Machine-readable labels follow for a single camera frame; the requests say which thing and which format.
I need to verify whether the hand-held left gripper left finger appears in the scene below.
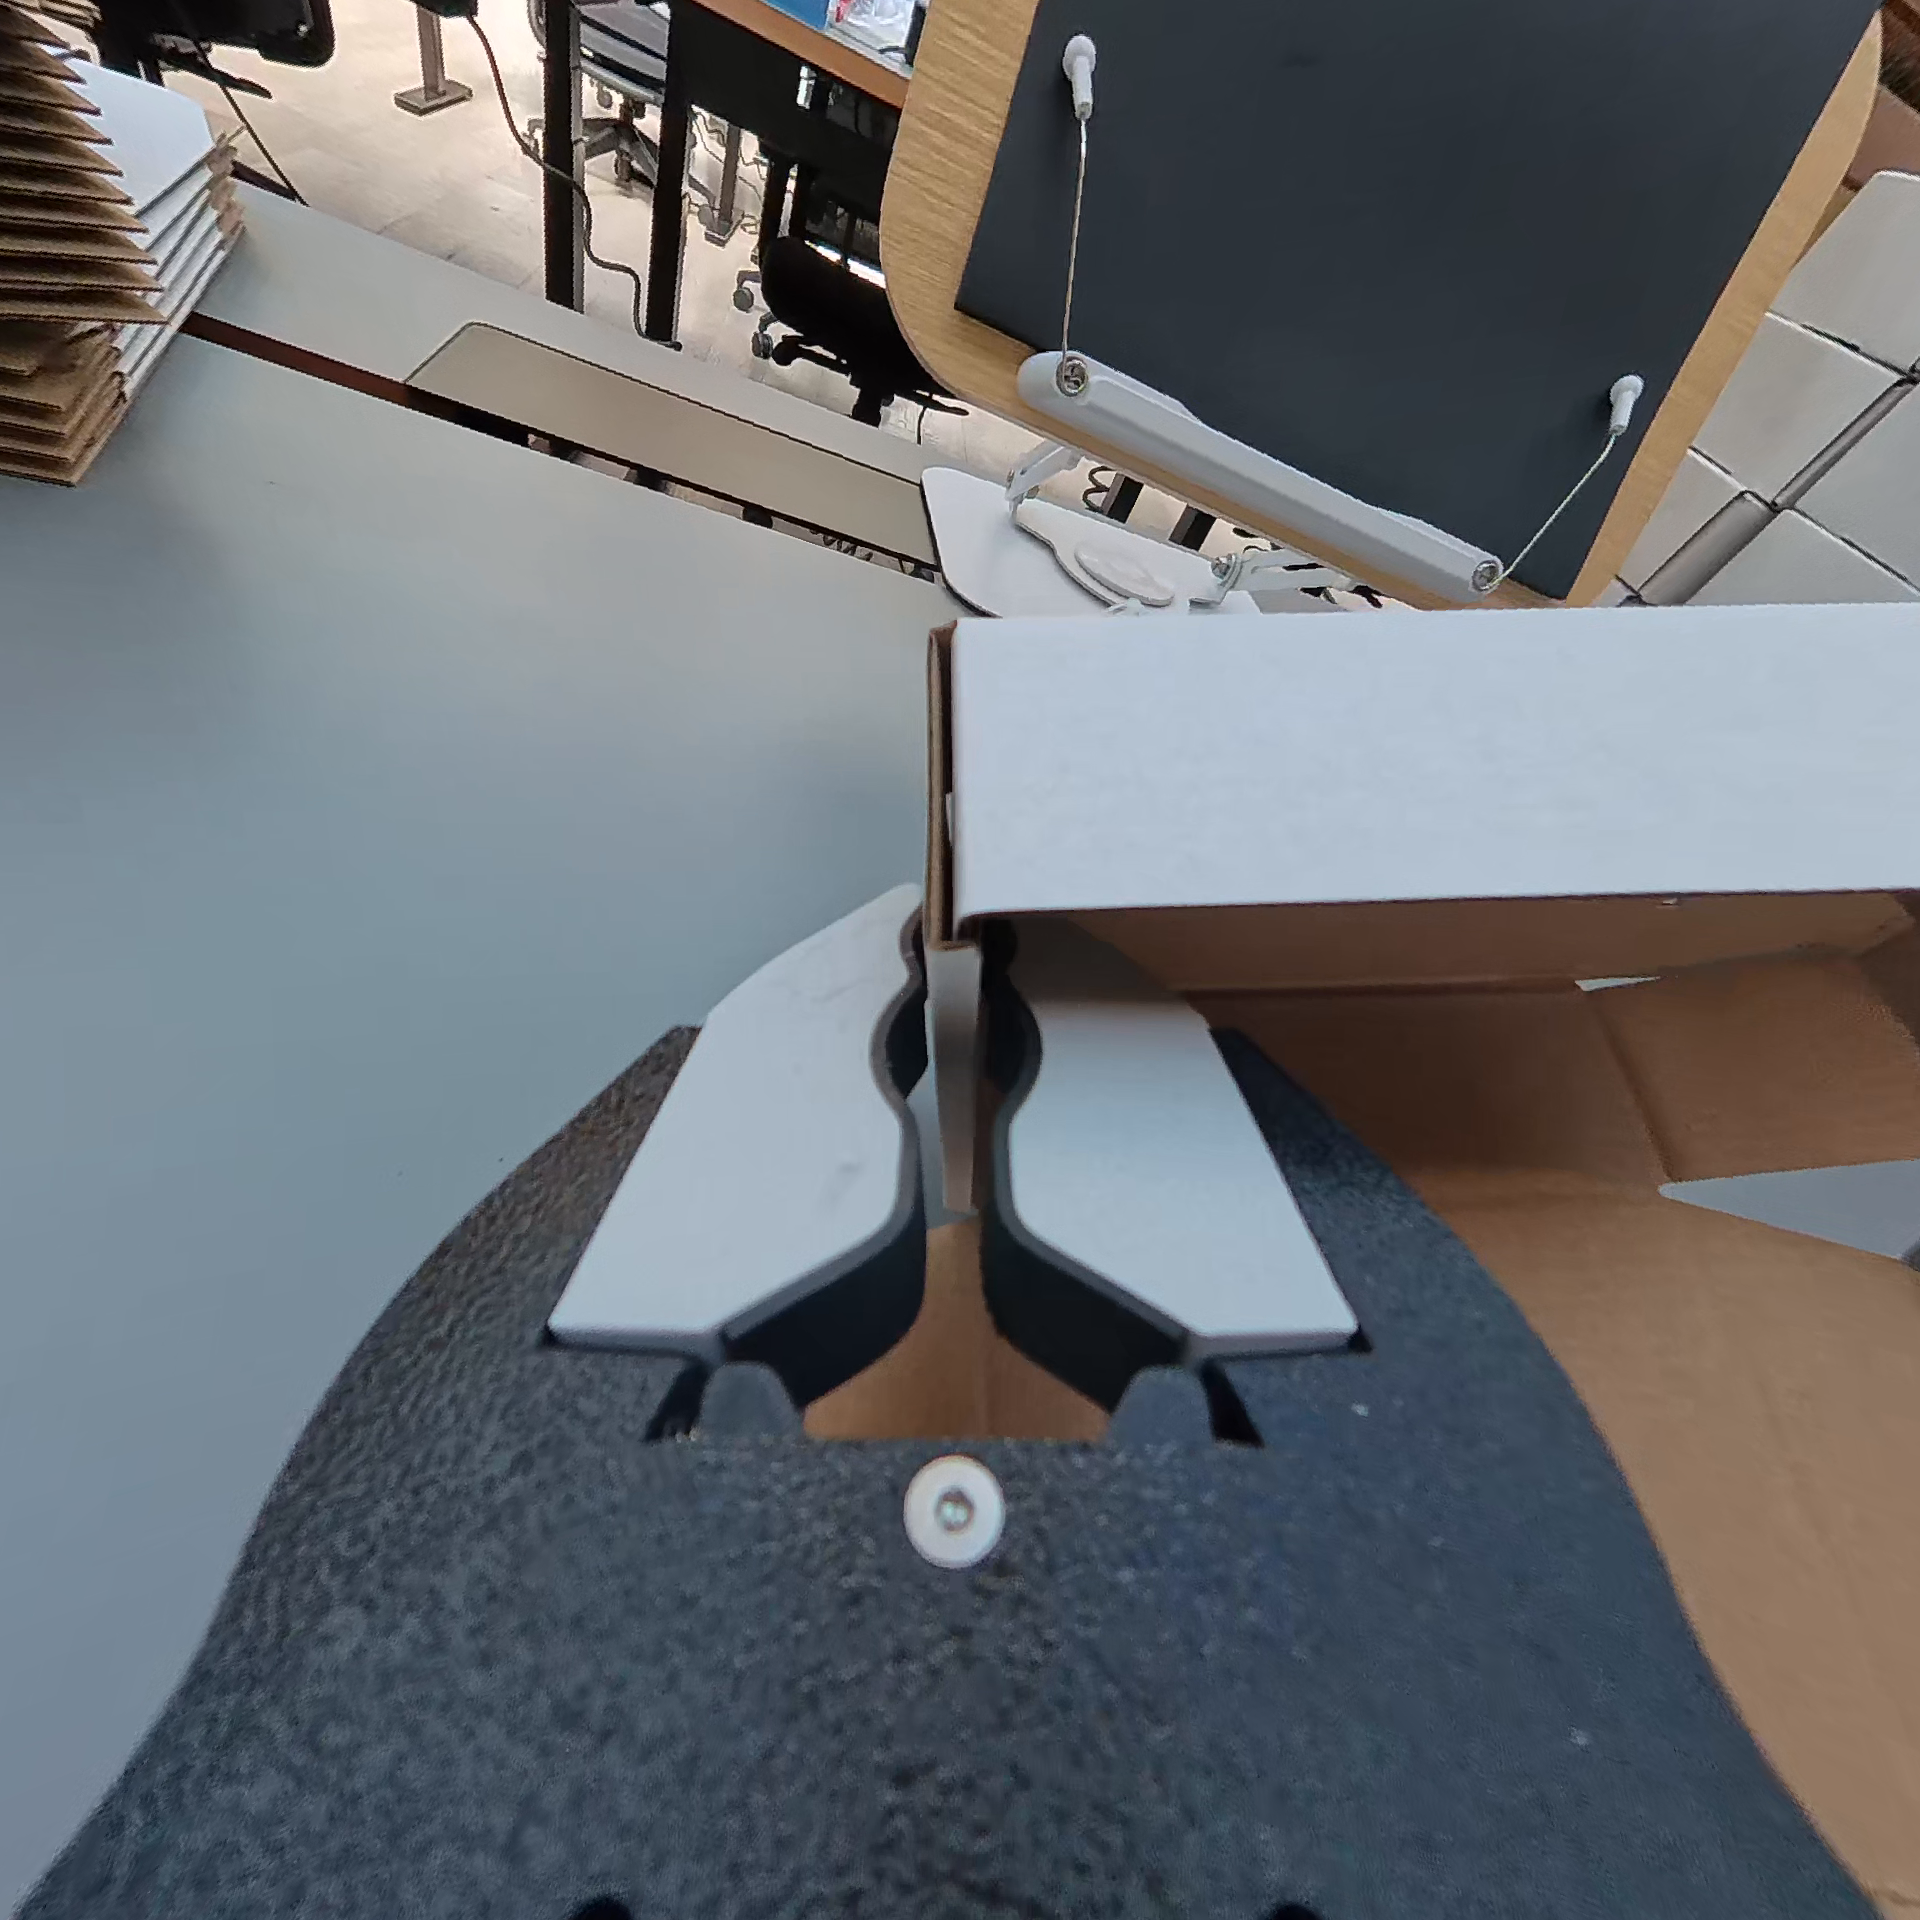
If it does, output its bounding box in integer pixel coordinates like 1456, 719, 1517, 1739
550, 885, 928, 1412

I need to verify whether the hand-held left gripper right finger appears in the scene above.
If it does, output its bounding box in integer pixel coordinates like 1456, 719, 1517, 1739
976, 960, 1365, 1414

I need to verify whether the white cardboard box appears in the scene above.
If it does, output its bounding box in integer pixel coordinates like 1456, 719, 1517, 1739
805, 600, 1920, 1920

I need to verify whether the wooden board on white stand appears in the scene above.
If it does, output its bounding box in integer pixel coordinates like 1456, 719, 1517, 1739
882, 0, 1889, 620

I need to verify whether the stack of folded white boxes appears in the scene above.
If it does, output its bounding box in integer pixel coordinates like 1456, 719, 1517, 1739
1602, 165, 1920, 612

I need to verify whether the stack of flat cardboard sheets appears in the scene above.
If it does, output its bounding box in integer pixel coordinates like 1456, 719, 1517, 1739
0, 0, 247, 489

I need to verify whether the grey cable tray cover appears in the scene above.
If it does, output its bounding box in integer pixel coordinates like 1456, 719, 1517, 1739
402, 321, 943, 573

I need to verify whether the black desk frame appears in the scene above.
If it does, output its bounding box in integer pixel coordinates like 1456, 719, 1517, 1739
535, 0, 709, 352

